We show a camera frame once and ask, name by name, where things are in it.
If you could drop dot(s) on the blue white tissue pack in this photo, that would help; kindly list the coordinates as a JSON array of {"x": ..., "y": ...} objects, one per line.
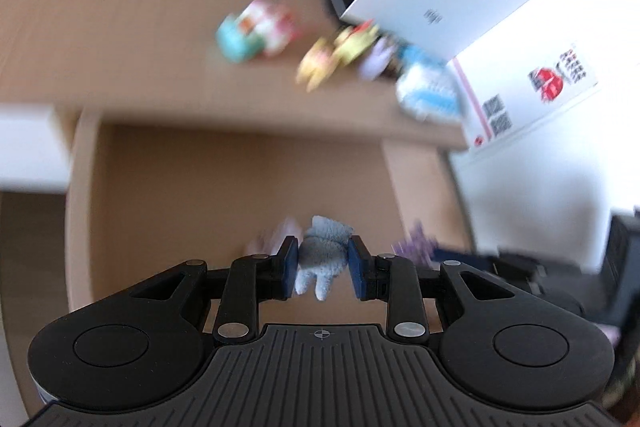
[{"x": 424, "y": 89}]

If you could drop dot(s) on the purple spiky plush toy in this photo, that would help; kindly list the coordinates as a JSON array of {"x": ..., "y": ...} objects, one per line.
[{"x": 417, "y": 247}]

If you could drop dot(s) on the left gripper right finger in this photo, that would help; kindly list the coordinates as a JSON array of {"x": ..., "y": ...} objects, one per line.
[{"x": 394, "y": 281}]

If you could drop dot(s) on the open wooden drawer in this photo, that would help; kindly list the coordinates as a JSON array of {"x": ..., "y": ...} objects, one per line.
[{"x": 143, "y": 197}]

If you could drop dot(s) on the grey-blue doll toy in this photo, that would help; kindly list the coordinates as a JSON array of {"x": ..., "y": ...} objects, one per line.
[{"x": 322, "y": 256}]

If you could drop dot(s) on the pink round face toy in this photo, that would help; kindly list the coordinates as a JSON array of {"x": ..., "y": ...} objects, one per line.
[{"x": 273, "y": 22}]

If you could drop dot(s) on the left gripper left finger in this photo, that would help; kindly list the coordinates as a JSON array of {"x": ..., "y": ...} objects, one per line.
[{"x": 250, "y": 281}]

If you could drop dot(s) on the yellow doll toy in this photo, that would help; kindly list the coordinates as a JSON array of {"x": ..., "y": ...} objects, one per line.
[{"x": 318, "y": 64}]

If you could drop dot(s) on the white poster with QR codes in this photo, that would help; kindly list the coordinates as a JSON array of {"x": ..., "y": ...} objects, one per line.
[{"x": 542, "y": 59}]

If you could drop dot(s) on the teal green small toy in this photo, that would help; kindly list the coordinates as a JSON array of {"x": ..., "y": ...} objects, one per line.
[{"x": 237, "y": 40}]

